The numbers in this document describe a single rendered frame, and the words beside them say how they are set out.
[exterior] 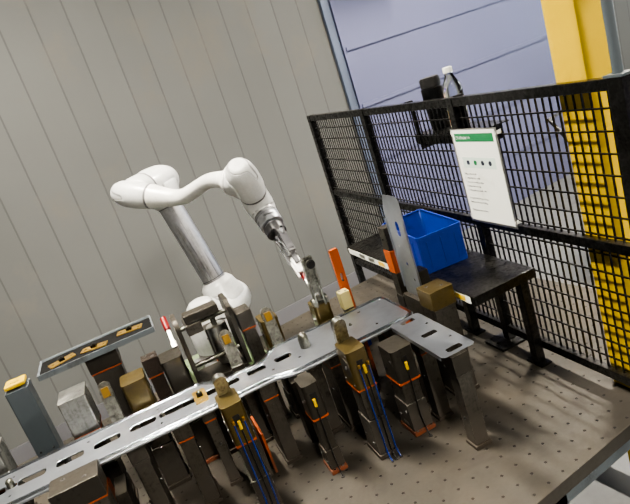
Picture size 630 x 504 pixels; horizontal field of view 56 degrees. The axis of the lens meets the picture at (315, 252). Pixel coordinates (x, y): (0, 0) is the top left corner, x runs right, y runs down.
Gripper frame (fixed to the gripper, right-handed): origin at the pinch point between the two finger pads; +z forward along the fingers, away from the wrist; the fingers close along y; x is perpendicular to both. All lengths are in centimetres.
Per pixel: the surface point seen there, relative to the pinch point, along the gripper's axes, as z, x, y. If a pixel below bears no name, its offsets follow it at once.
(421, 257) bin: 21.7, 34.2, 8.7
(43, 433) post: 8, -94, -17
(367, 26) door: -250, 182, -99
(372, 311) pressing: 28.5, 12.0, 2.2
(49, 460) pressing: 26, -90, 1
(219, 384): 37, -41, 19
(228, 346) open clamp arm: 16.8, -32.9, -0.3
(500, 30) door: -243, 319, -141
